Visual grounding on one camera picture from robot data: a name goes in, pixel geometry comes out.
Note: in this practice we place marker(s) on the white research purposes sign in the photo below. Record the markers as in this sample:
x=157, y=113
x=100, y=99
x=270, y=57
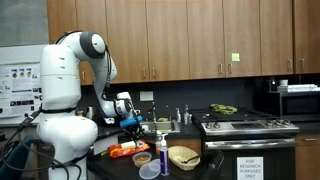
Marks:
x=250, y=168

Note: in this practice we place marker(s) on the clear empty plastic bowl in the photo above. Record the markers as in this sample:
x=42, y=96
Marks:
x=148, y=172

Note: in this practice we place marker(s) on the clear round plastic lid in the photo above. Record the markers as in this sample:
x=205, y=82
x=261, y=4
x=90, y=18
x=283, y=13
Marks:
x=155, y=162

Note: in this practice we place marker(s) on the clear hand soap bottle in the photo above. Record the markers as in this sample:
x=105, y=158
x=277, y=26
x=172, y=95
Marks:
x=178, y=116

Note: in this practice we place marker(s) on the flat white box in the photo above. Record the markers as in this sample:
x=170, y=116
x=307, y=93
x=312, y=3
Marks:
x=298, y=88

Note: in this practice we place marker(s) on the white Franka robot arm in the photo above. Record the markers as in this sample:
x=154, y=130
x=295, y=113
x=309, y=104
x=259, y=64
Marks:
x=60, y=83

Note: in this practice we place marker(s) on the orange snack package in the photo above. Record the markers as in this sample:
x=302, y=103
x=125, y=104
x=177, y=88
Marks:
x=123, y=150

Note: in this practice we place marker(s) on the yellow green sponge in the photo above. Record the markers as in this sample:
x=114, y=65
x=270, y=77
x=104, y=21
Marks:
x=162, y=119

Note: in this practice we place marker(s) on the purple pump bottle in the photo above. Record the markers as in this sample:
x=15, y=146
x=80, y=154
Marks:
x=164, y=160

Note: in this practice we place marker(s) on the stainless steel stove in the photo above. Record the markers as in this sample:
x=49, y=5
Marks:
x=250, y=133

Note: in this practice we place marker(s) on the silver metal fork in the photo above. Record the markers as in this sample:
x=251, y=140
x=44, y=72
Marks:
x=136, y=145

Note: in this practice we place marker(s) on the clear container of baked beans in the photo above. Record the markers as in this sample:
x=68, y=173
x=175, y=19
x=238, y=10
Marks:
x=142, y=160

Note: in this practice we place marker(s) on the black plastic spoon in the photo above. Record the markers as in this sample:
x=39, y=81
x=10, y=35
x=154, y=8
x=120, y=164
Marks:
x=186, y=161

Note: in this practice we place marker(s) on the cream woven oval basket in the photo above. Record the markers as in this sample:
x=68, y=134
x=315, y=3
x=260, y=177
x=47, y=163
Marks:
x=181, y=156

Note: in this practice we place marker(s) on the green sticky note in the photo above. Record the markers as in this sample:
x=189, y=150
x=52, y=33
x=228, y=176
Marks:
x=235, y=57

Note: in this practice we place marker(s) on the chrome sink faucet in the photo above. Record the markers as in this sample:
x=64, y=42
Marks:
x=153, y=113

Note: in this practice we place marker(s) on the clear water bottle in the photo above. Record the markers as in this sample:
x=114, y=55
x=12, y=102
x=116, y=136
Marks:
x=186, y=116

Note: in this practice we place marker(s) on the black utility cart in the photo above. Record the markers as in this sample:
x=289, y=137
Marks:
x=110, y=166

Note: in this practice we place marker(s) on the white wall poster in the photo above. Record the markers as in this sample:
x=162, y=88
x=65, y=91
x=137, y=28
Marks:
x=20, y=90

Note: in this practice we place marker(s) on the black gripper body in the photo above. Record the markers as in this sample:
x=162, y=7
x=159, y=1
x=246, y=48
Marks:
x=132, y=132

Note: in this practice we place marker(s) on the white wall notice paper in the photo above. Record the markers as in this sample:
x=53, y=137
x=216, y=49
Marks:
x=146, y=96

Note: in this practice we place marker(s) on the blue chair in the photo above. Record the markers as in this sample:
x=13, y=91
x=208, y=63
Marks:
x=15, y=160

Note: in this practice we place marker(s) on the wooden wall cabinets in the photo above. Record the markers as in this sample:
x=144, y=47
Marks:
x=183, y=33

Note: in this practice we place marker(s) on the black microwave oven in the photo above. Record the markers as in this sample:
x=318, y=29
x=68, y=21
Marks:
x=300, y=105

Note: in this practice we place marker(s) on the white laminated paper sheet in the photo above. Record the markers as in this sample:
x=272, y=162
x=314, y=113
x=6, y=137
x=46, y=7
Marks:
x=105, y=145

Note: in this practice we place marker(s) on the stainless steel sink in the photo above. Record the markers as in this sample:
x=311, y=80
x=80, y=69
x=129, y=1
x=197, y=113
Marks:
x=168, y=126

